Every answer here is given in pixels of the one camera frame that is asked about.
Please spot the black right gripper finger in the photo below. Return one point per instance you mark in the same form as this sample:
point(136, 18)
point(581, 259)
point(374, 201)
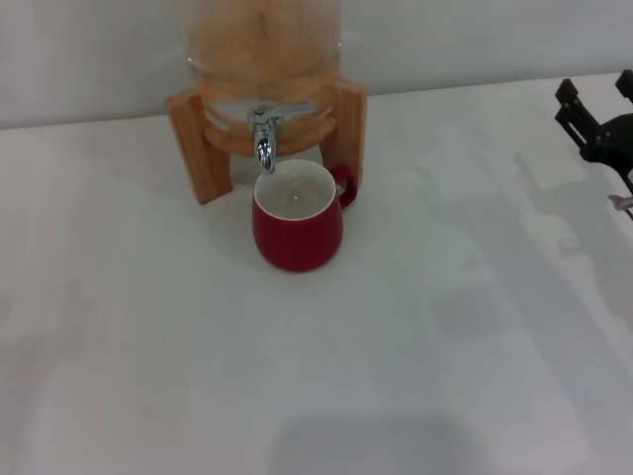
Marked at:
point(625, 86)
point(576, 116)

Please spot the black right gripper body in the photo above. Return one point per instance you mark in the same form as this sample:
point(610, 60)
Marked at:
point(615, 141)

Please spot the red ceramic cup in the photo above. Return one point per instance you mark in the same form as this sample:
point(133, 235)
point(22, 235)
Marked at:
point(297, 242)

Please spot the chrome faucet tap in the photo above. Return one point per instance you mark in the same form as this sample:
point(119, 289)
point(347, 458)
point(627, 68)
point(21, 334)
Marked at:
point(264, 143)

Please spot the glass water dispenser jar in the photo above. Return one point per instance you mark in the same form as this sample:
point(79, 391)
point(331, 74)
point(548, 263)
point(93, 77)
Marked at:
point(262, 44)

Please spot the wooden dispenser stand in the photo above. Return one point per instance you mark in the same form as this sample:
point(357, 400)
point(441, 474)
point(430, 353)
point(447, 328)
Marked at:
point(198, 148)

